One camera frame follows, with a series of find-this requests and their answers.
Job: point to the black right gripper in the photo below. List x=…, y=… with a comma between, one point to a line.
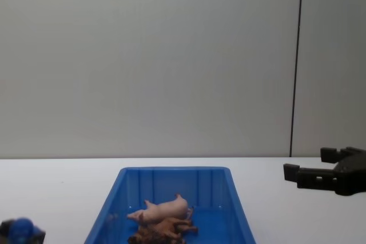
x=353, y=176

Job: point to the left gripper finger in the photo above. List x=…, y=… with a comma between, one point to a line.
x=5, y=228
x=38, y=235

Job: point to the blue toy figure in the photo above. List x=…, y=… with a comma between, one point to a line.
x=21, y=229

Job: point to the blue plastic bin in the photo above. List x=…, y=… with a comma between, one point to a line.
x=220, y=227

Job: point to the brown toy animal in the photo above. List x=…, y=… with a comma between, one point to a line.
x=164, y=228

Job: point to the pink toy pig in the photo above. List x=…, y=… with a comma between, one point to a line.
x=166, y=209

